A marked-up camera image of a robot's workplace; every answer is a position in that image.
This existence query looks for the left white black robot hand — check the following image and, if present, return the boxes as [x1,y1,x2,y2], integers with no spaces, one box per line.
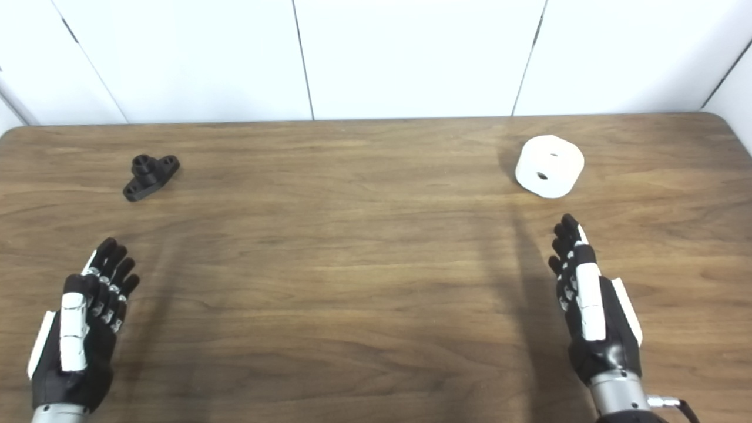
[26,237,142,412]

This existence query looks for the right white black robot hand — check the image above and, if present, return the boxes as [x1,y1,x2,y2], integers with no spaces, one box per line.
[548,213,644,385]

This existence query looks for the round white piece with holes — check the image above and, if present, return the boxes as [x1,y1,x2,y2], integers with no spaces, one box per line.
[515,135,585,199]

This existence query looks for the black flanged holder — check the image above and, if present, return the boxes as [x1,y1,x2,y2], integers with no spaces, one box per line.
[122,154,181,202]

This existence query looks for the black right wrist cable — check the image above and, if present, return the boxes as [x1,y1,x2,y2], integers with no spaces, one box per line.
[646,396,700,423]

